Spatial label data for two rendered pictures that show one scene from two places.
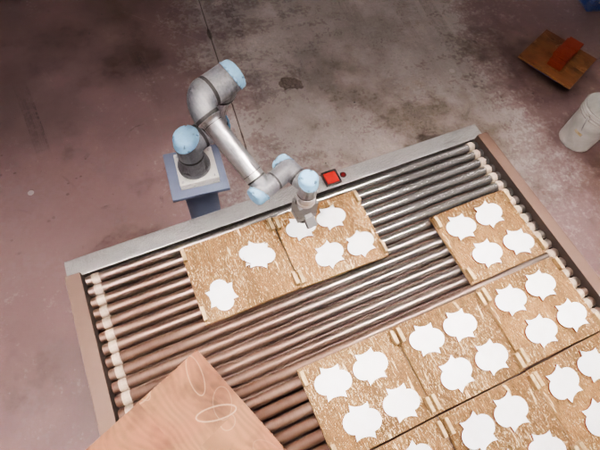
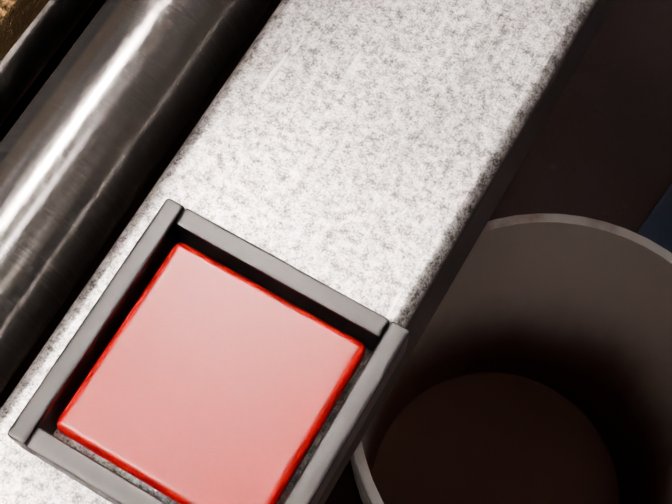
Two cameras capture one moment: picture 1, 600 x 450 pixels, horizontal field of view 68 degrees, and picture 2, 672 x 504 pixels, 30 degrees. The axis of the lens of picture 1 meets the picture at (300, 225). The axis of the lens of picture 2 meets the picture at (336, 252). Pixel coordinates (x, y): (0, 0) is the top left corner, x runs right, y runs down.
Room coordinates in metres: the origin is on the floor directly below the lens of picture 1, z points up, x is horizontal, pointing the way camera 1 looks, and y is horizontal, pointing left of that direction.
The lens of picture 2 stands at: (1.28, -0.12, 1.25)
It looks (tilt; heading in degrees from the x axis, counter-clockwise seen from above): 70 degrees down; 151
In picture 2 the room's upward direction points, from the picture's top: 1 degrees clockwise
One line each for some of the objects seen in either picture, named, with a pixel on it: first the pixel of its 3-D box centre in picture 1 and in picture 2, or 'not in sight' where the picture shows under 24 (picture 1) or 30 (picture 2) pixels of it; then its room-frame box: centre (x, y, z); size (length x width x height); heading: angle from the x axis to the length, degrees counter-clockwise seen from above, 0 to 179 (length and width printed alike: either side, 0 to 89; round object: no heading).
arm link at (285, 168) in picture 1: (285, 171); not in sight; (0.94, 0.09, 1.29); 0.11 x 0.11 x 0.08; 54
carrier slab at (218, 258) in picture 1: (239, 269); not in sight; (0.67, 0.22, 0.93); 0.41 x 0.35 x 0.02; 122
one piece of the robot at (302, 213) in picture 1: (306, 211); not in sight; (0.88, -0.02, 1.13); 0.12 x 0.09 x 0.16; 36
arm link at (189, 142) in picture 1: (188, 143); not in sight; (1.15, 0.54, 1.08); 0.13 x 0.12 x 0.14; 144
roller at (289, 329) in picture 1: (353, 302); not in sight; (0.61, -0.27, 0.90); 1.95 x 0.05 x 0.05; 122
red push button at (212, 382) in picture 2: (330, 178); (214, 390); (1.20, -0.11, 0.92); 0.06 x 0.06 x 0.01; 32
